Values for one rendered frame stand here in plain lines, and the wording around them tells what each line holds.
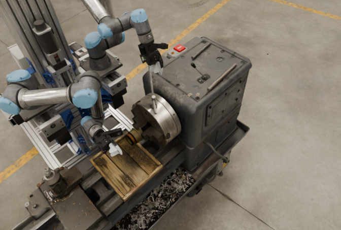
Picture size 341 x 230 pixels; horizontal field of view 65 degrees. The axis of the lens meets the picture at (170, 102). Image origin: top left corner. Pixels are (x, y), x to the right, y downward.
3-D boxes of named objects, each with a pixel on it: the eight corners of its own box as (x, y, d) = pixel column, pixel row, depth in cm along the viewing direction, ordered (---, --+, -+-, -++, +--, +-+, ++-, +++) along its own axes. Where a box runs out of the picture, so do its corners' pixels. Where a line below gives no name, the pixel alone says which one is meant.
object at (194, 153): (195, 131, 287) (198, 71, 222) (231, 159, 263) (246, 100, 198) (154, 167, 260) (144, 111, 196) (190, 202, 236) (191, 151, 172)
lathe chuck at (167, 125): (143, 115, 183) (141, 86, 158) (175, 145, 170) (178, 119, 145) (133, 123, 179) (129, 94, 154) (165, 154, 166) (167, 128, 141)
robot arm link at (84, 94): (14, 97, 156) (104, 89, 150) (3, 118, 146) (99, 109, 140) (2, 83, 147) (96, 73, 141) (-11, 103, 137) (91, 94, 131)
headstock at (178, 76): (198, 71, 222) (200, 31, 193) (246, 100, 198) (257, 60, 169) (144, 111, 196) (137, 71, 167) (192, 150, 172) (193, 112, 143)
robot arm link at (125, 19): (112, 15, 137) (121, 18, 129) (131, 8, 141) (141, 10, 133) (117, 30, 142) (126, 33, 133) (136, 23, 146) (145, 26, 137)
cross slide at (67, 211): (64, 167, 161) (61, 163, 158) (104, 219, 140) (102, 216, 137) (38, 185, 154) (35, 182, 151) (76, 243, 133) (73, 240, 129)
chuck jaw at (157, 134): (155, 122, 158) (168, 131, 151) (156, 127, 161) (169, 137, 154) (140, 133, 153) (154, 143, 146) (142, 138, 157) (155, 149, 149)
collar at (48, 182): (55, 167, 139) (53, 165, 137) (62, 177, 135) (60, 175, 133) (40, 177, 136) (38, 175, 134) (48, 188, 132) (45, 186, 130)
